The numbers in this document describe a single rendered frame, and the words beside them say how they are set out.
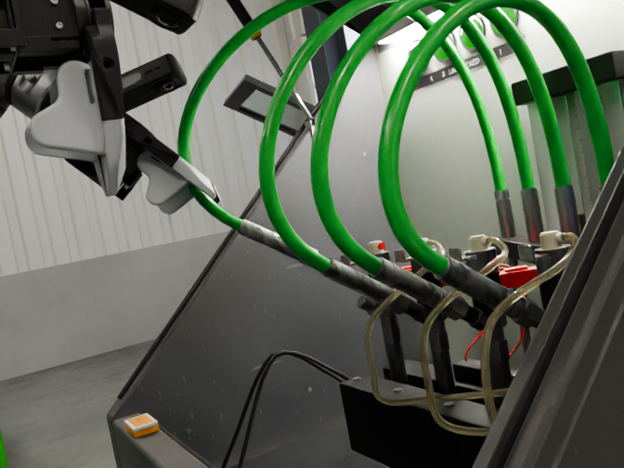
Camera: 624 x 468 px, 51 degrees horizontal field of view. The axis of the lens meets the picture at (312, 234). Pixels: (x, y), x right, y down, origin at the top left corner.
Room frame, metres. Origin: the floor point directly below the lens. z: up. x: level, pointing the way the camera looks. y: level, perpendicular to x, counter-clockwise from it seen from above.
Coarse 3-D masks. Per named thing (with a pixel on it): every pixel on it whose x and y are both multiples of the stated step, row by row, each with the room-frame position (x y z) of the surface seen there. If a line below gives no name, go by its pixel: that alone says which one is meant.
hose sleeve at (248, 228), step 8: (248, 224) 0.74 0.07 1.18; (240, 232) 0.74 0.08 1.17; (248, 232) 0.74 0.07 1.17; (256, 232) 0.74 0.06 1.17; (264, 232) 0.74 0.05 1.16; (272, 232) 0.75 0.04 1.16; (256, 240) 0.74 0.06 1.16; (264, 240) 0.74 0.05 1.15; (272, 240) 0.74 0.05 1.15; (280, 240) 0.74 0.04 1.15; (272, 248) 0.75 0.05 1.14; (280, 248) 0.74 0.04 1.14; (288, 248) 0.74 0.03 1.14; (296, 256) 0.75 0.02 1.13
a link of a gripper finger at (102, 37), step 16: (96, 16) 0.43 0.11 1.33; (96, 32) 0.43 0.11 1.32; (112, 32) 0.43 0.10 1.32; (96, 48) 0.43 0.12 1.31; (112, 48) 0.43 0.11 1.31; (96, 64) 0.44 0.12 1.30; (112, 64) 0.44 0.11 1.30; (96, 80) 0.44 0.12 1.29; (112, 80) 0.44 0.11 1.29; (112, 96) 0.44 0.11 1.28; (112, 112) 0.44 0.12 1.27
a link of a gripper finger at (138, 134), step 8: (128, 120) 0.71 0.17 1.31; (128, 128) 0.71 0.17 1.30; (136, 128) 0.70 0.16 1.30; (136, 136) 0.70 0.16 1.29; (144, 136) 0.70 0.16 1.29; (152, 136) 0.70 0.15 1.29; (144, 144) 0.70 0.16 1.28; (152, 144) 0.70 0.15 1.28; (160, 144) 0.70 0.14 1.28; (152, 152) 0.70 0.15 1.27; (160, 152) 0.70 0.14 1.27; (168, 152) 0.70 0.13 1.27; (168, 160) 0.70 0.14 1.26; (176, 160) 0.70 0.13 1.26
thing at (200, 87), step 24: (288, 0) 0.76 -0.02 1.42; (312, 0) 0.77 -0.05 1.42; (264, 24) 0.75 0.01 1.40; (432, 24) 0.79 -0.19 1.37; (456, 48) 0.80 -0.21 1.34; (216, 72) 0.74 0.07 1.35; (192, 96) 0.73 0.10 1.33; (480, 96) 0.81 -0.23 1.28; (192, 120) 0.73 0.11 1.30; (480, 120) 0.81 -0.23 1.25; (192, 192) 0.73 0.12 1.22; (504, 192) 0.80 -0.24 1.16; (216, 216) 0.73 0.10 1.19
